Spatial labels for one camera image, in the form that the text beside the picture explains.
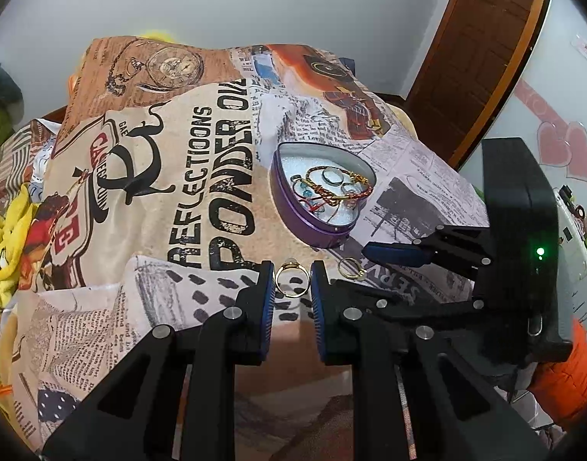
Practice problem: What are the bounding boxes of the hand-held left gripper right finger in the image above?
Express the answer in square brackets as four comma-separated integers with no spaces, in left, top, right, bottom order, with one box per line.
[310,260,552,461]

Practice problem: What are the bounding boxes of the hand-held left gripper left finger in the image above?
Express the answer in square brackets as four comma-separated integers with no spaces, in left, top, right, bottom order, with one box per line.
[41,260,276,461]

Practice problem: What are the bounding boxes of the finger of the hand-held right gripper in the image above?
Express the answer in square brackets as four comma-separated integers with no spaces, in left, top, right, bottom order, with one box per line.
[370,297,487,333]
[363,225,491,282]

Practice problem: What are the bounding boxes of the gold ring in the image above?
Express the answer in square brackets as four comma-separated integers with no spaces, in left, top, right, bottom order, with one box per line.
[338,258,368,280]
[275,261,310,297]

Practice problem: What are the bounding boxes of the red gold bangle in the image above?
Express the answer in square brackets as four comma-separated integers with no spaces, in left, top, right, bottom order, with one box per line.
[303,166,374,204]

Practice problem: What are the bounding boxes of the purple heart-shaped tin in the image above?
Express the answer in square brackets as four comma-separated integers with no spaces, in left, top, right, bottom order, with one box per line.
[270,141,377,249]

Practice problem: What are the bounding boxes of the white wardrobe with pink hearts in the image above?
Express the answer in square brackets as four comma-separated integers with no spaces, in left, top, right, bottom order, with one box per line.
[459,0,587,298]

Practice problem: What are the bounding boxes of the printed blanket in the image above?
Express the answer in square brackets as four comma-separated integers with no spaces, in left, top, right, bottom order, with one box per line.
[10,36,491,452]

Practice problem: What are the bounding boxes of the brown wooden door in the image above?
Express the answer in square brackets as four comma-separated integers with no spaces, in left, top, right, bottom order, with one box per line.
[401,0,551,174]

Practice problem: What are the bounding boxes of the yellow cloth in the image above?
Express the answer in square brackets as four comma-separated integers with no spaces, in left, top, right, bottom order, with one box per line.
[0,196,41,414]

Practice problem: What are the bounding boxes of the striped brown cloth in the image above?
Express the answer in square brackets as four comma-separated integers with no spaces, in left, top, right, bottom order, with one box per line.
[0,119,65,202]

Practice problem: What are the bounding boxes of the pile of clothes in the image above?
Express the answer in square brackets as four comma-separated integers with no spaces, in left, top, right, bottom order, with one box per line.
[0,55,26,154]

